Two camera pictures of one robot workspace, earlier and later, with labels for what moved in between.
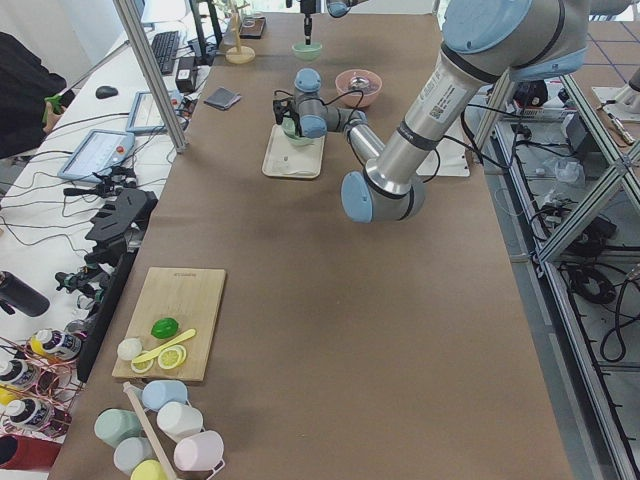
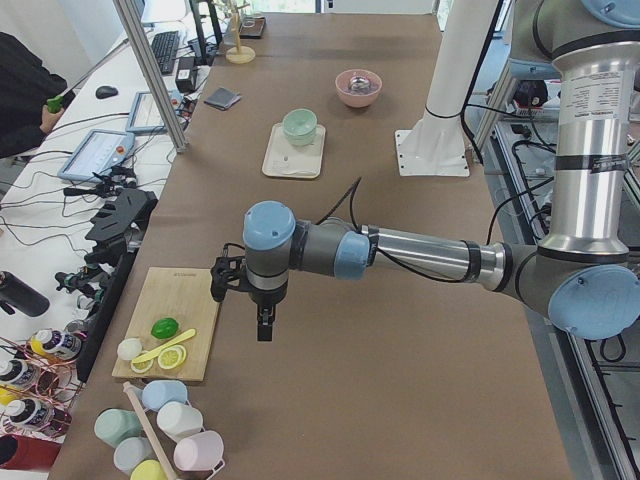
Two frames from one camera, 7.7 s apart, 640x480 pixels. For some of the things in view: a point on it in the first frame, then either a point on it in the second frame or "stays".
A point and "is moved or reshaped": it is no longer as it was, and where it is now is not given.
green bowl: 307,52 is moved or reshaped
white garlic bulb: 128,348 stays
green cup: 114,425 stays
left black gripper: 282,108 -> 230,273
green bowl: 289,130 stays
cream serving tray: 287,158 stays
